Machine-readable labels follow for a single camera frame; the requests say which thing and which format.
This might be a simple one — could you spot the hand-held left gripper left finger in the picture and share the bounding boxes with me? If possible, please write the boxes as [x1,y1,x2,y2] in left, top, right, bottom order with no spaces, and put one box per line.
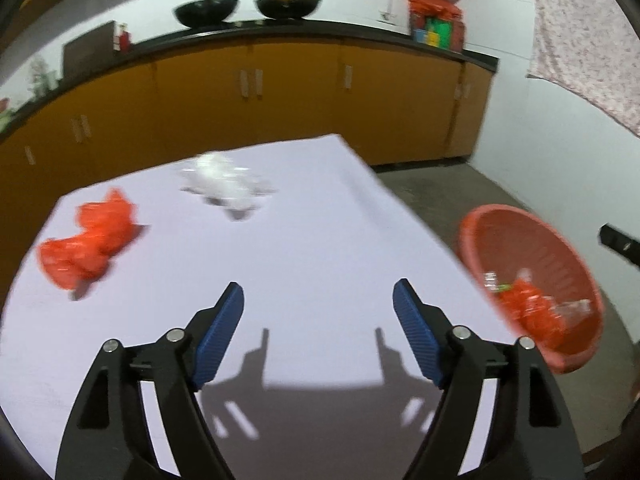
[54,281,246,480]

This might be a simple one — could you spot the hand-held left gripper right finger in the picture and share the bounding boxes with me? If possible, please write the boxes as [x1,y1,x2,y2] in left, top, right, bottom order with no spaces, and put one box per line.
[391,278,586,480]

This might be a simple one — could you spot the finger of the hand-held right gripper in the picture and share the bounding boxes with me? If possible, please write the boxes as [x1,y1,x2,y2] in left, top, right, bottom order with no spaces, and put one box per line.
[598,222,640,266]

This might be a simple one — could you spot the orange plastic wrapper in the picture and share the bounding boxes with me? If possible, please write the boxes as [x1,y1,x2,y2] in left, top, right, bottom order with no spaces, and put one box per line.
[497,280,571,348]

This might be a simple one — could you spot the red plastic basket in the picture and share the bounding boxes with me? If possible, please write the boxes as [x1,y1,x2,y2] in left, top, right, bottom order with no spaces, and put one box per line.
[457,204,605,375]

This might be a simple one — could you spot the crumpled clear plastic piece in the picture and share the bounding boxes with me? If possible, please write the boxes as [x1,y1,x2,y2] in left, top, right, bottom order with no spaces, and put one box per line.
[179,152,278,221]

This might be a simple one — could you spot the orange plastic bag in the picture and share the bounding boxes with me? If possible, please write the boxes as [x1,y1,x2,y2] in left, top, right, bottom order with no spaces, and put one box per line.
[36,188,151,292]

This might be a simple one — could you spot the hanging floral cloth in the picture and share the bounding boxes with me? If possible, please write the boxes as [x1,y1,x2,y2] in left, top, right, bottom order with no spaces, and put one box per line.
[526,0,640,136]

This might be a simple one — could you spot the yellow base cabinets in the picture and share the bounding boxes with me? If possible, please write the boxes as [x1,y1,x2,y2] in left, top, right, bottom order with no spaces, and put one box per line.
[0,35,493,261]

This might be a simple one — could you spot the orange bag with colourful boxes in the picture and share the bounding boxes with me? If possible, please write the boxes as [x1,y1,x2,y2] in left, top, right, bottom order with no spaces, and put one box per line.
[407,0,466,53]

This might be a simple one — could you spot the glass jar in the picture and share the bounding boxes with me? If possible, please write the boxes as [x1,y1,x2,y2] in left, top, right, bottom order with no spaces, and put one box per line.
[27,57,56,98]

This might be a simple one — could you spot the dark cutting board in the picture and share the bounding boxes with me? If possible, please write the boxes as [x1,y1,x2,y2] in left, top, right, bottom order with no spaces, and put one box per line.
[62,21,117,81]

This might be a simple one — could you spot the black kitchen countertop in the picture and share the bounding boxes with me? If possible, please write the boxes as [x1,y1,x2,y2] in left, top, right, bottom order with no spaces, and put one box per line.
[0,19,500,141]

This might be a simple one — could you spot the black wok with handle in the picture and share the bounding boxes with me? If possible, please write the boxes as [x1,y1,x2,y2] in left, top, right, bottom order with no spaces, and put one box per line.
[173,0,240,29]

